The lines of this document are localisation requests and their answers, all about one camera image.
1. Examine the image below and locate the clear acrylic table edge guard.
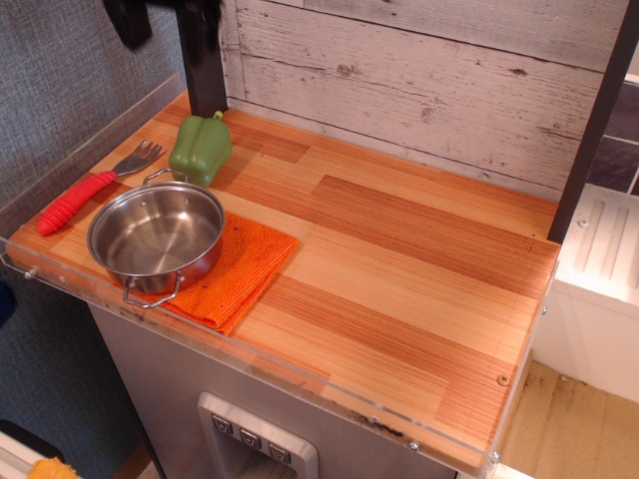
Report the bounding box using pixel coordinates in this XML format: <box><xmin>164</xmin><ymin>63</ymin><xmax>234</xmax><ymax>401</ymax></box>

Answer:
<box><xmin>6</xmin><ymin>228</ymin><xmax>558</xmax><ymax>477</ymax></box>

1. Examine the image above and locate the orange cloth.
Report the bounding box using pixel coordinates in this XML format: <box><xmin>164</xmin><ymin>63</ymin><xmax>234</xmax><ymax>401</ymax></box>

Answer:
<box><xmin>134</xmin><ymin>212</ymin><xmax>302</xmax><ymax>336</ymax></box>

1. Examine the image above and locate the stainless steel pot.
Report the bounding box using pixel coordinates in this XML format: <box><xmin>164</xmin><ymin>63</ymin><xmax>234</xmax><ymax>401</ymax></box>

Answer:
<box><xmin>87</xmin><ymin>169</ymin><xmax>226</xmax><ymax>309</ymax></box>

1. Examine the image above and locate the yellow object bottom left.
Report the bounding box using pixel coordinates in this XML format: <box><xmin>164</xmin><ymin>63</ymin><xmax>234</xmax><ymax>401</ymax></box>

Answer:
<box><xmin>26</xmin><ymin>457</ymin><xmax>78</xmax><ymax>479</ymax></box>

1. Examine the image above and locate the dark wooden post right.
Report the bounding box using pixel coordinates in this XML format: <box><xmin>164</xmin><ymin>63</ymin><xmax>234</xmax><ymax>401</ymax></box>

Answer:
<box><xmin>547</xmin><ymin>0</ymin><xmax>638</xmax><ymax>243</ymax></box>

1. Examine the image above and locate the white toy sink unit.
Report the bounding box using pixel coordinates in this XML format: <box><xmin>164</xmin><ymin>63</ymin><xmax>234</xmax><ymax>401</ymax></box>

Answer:
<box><xmin>532</xmin><ymin>185</ymin><xmax>638</xmax><ymax>401</ymax></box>

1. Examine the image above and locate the silver toy fridge cabinet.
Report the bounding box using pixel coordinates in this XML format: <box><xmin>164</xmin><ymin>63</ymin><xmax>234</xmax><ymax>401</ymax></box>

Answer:
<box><xmin>90</xmin><ymin>306</ymin><xmax>456</xmax><ymax>478</ymax></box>

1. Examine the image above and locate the dark wooden post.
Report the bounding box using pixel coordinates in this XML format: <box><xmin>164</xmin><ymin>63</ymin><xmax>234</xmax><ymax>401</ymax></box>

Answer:
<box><xmin>176</xmin><ymin>13</ymin><xmax>228</xmax><ymax>117</ymax></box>
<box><xmin>547</xmin><ymin>0</ymin><xmax>638</xmax><ymax>243</ymax></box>

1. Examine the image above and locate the red-handled metal fork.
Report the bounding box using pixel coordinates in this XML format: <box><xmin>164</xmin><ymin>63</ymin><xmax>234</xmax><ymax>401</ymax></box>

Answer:
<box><xmin>36</xmin><ymin>141</ymin><xmax>163</xmax><ymax>236</ymax></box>

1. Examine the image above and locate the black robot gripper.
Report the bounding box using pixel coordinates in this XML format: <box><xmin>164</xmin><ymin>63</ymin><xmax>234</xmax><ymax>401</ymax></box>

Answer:
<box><xmin>103</xmin><ymin>0</ymin><xmax>223</xmax><ymax>68</ymax></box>

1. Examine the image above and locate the dark wooden post left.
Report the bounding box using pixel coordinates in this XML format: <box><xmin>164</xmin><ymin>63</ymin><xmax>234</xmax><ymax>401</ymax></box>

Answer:
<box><xmin>176</xmin><ymin>13</ymin><xmax>228</xmax><ymax>117</ymax></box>

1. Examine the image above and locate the green toy bell pepper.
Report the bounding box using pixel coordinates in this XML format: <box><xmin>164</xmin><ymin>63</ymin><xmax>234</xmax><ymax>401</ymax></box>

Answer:
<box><xmin>169</xmin><ymin>111</ymin><xmax>232</xmax><ymax>188</ymax></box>

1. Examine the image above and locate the grey ice dispenser panel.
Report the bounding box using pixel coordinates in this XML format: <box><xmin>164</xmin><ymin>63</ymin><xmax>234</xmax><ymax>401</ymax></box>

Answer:
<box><xmin>198</xmin><ymin>391</ymin><xmax>320</xmax><ymax>478</ymax></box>

